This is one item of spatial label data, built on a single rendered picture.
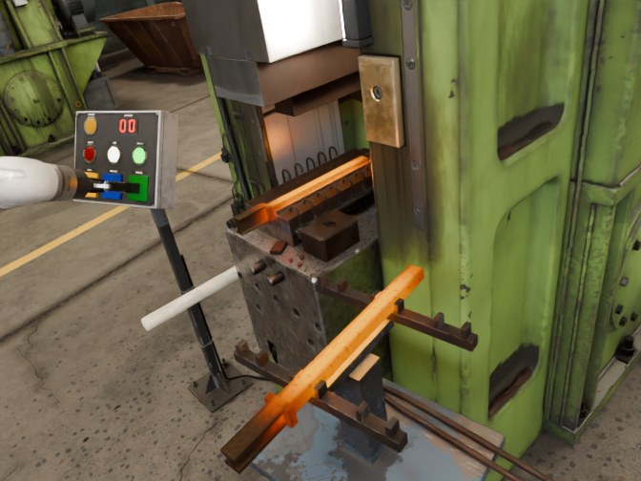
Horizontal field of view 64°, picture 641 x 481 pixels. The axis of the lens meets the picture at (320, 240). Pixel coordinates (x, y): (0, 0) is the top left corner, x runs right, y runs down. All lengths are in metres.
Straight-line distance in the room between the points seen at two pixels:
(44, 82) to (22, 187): 4.79
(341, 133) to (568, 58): 0.71
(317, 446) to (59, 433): 1.58
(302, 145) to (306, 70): 0.41
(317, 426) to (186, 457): 1.11
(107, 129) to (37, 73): 4.38
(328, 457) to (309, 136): 0.93
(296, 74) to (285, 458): 0.78
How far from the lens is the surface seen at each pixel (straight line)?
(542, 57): 1.26
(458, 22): 0.92
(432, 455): 1.00
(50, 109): 6.09
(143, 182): 1.58
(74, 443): 2.38
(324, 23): 1.15
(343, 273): 1.21
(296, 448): 1.03
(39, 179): 1.32
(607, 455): 2.02
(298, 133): 1.54
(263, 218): 1.28
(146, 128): 1.59
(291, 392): 0.75
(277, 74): 1.14
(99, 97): 6.66
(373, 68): 1.02
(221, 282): 1.73
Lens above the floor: 1.58
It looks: 32 degrees down
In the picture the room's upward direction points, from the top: 10 degrees counter-clockwise
